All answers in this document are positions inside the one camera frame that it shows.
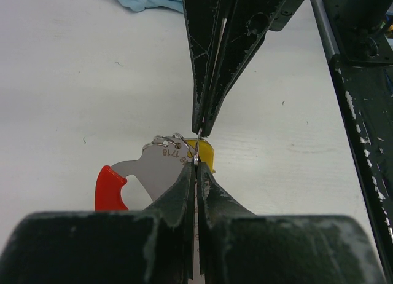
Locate yellow key tag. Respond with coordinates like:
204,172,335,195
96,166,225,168
184,136,216,173

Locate aluminium frame rails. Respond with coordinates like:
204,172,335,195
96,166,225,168
310,0,340,63

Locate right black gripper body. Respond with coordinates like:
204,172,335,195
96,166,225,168
270,0,304,31

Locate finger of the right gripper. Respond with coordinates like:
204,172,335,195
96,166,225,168
202,0,286,136
182,0,234,133

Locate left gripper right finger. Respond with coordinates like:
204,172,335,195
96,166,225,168
196,163,385,283

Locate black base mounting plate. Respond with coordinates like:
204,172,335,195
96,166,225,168
322,0,392,278

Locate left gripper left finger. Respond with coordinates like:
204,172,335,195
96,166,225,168
1,164,196,283

